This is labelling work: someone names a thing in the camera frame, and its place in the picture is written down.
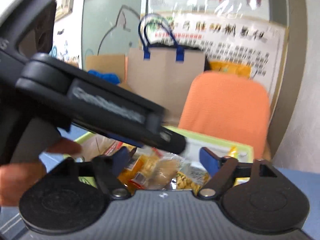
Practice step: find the green white snack box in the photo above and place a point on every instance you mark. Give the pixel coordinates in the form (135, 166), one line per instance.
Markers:
(195, 141)

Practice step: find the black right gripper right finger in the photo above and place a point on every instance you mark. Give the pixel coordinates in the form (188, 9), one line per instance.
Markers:
(233, 180)

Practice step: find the yellow plastic bag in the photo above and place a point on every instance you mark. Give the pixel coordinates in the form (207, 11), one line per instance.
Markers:
(231, 68)

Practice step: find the brown cardboard box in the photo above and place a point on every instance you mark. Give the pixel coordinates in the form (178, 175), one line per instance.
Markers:
(109, 63)

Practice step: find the white poster with Chinese text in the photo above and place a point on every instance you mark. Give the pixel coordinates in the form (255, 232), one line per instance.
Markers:
(256, 43)

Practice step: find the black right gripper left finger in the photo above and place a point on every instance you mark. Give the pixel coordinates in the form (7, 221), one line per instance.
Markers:
(93, 180)

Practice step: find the clear silver snack packet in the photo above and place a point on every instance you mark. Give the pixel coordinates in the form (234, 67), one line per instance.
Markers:
(165, 169)

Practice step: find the brown paper bag blue handles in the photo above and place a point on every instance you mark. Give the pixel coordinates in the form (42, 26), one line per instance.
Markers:
(161, 73)

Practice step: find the person left hand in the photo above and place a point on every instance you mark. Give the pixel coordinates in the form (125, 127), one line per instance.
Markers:
(17, 178)

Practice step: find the blue cloth item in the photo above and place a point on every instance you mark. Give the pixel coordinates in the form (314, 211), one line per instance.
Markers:
(108, 77)

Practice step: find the orange chair backrest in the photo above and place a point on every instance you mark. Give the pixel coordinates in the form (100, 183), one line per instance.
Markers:
(228, 107)

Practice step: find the white yellow peanut snack packet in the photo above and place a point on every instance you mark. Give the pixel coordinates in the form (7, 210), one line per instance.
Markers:
(191, 178)

